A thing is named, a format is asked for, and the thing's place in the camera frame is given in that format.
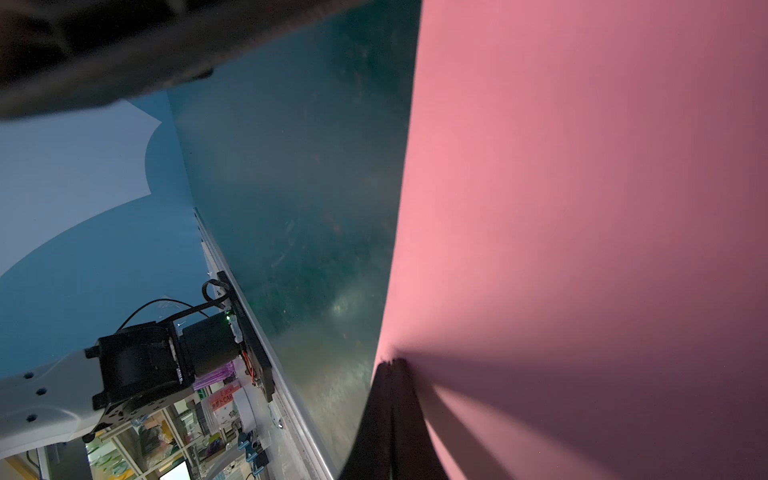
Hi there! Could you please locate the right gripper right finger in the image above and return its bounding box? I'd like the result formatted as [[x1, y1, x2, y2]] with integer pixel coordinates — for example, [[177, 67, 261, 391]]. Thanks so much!
[[391, 358, 448, 480]]

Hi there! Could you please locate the aluminium front rail base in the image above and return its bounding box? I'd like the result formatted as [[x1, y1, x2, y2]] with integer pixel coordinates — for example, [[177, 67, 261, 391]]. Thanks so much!
[[194, 211, 337, 479]]

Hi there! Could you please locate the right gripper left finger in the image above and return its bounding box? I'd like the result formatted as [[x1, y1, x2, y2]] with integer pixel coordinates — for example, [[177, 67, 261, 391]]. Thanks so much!
[[339, 362, 393, 480]]

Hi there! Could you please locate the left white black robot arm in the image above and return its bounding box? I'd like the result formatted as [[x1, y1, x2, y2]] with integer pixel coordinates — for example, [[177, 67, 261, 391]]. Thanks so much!
[[1, 1, 351, 457]]

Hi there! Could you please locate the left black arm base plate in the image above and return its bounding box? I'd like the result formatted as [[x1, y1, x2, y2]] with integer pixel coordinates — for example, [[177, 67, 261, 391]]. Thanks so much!
[[217, 271, 276, 403]]

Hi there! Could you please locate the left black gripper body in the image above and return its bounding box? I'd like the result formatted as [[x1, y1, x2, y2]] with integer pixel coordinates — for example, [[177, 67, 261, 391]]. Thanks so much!
[[1, 0, 358, 120]]

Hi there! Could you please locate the pink square paper sheet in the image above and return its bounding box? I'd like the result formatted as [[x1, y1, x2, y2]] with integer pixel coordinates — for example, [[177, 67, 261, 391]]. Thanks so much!
[[378, 1, 767, 479]]

